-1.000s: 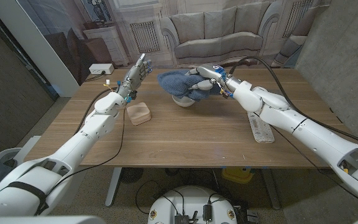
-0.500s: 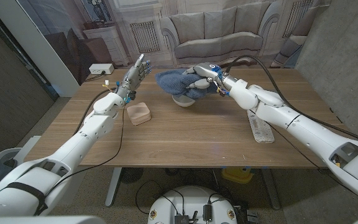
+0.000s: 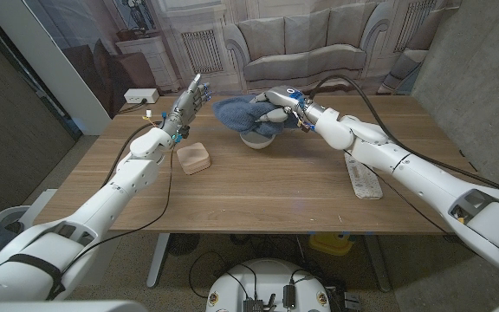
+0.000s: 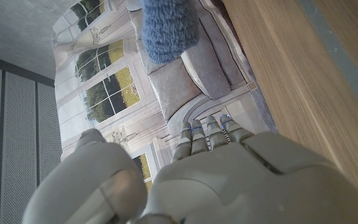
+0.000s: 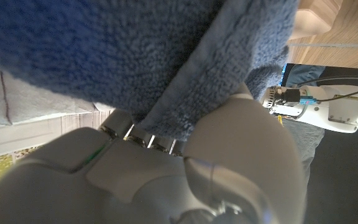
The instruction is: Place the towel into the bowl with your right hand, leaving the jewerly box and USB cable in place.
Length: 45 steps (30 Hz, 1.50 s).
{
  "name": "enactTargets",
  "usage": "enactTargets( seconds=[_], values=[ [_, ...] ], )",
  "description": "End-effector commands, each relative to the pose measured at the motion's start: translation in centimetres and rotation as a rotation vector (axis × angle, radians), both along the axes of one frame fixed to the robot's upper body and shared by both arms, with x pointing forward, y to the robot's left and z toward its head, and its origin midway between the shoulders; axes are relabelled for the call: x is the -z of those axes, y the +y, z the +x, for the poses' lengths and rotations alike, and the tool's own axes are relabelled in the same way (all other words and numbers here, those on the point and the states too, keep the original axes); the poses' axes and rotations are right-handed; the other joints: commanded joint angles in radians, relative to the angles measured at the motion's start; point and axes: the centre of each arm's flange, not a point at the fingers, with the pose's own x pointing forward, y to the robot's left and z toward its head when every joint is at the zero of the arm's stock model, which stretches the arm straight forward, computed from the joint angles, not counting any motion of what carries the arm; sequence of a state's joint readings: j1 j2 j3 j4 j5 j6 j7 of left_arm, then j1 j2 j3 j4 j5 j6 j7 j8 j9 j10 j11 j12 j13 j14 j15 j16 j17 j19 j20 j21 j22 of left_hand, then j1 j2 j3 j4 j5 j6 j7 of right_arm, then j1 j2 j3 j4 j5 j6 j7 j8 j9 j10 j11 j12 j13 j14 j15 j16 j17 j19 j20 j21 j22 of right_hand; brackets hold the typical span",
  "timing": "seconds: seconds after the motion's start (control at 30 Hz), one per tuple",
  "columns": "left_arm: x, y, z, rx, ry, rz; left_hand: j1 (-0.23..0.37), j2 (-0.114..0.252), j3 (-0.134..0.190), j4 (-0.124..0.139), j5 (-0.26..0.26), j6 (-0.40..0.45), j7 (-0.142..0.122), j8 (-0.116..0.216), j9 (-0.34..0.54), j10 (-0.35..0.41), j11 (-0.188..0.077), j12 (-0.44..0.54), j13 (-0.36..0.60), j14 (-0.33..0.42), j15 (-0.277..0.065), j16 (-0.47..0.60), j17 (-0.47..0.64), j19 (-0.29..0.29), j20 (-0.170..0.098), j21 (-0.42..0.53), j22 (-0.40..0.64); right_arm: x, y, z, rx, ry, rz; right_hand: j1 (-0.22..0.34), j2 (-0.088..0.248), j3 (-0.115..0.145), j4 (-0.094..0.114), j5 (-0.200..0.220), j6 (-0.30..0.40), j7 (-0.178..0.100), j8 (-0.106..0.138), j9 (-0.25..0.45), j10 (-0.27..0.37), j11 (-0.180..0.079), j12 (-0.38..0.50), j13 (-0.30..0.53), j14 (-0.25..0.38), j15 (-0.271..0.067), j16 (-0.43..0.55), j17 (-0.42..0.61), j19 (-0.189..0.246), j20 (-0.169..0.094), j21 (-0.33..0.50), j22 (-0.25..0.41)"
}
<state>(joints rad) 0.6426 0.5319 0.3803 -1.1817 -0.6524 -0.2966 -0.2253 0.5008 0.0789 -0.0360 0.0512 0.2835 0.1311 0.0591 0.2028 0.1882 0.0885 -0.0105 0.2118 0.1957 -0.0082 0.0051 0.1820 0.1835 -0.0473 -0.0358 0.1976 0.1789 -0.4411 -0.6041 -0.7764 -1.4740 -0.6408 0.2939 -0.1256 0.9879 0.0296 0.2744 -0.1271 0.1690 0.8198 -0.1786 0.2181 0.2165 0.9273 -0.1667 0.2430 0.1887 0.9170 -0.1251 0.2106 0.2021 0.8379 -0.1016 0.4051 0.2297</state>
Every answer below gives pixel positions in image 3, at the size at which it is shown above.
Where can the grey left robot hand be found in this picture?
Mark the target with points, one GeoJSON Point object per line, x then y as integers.
{"type": "Point", "coordinates": [184, 110]}

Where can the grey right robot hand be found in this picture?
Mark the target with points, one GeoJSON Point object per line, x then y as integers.
{"type": "Point", "coordinates": [284, 97]}

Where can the blue terry towel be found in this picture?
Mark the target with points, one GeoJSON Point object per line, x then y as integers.
{"type": "Point", "coordinates": [236, 115]}

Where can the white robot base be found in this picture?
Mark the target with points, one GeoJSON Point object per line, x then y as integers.
{"type": "Point", "coordinates": [271, 277]}

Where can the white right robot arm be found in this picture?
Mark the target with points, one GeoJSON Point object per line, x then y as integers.
{"type": "Point", "coordinates": [405, 169]}

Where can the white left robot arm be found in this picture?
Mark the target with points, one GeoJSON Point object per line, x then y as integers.
{"type": "Point", "coordinates": [102, 203]}

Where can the white ceramic bowl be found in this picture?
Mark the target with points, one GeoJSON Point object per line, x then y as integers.
{"type": "Point", "coordinates": [257, 141]}

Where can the white power strip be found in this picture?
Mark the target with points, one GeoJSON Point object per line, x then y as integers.
{"type": "Point", "coordinates": [141, 95]}

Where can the printed living room backdrop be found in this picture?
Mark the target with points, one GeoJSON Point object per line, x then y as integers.
{"type": "Point", "coordinates": [301, 43]}

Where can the black round floor fan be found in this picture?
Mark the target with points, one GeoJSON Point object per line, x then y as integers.
{"type": "Point", "coordinates": [183, 244]}

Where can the yellow floor object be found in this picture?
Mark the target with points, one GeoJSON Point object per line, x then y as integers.
{"type": "Point", "coordinates": [329, 245]}

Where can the white table leg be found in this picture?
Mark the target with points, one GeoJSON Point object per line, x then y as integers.
{"type": "Point", "coordinates": [157, 264]}

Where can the black power adapter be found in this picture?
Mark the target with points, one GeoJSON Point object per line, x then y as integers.
{"type": "Point", "coordinates": [289, 297]}

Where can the black electronics module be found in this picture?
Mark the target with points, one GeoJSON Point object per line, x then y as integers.
{"type": "Point", "coordinates": [254, 306]}

